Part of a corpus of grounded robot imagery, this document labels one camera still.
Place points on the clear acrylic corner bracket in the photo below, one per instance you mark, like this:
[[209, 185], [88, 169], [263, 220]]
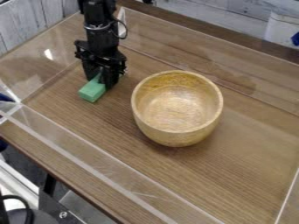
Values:
[[120, 16]]

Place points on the white cylindrical container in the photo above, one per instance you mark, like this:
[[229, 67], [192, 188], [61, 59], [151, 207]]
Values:
[[281, 30]]

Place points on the light wooden bowl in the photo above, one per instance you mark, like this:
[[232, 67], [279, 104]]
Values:
[[176, 106]]

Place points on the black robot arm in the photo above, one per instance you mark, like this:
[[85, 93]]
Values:
[[97, 12]]

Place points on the black table leg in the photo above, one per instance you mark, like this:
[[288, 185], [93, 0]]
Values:
[[49, 185]]

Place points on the green rectangular block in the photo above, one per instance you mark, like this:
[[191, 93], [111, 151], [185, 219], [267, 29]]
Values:
[[93, 90]]

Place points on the clear acrylic tray wall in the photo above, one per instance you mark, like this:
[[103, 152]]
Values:
[[107, 182]]

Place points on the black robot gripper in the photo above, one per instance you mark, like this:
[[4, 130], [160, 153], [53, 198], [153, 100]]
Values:
[[103, 61]]

